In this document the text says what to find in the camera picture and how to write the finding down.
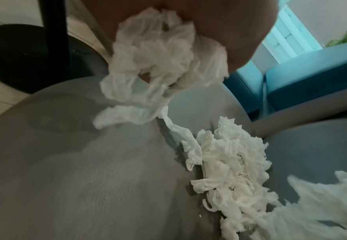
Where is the white tissue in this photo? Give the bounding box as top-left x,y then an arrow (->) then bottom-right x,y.
262,167 -> 347,240
92,7 -> 230,130

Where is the person's left hand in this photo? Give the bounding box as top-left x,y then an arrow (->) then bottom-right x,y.
81,0 -> 281,71

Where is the window with white blinds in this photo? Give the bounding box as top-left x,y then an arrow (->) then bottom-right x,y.
262,4 -> 324,64

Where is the black pedestal table base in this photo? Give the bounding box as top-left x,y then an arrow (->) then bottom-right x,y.
0,0 -> 110,94

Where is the blue sofa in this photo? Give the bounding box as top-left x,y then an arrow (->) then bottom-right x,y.
223,47 -> 347,123

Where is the pile of white tissue shreds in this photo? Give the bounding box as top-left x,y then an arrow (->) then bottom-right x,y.
158,106 -> 281,240

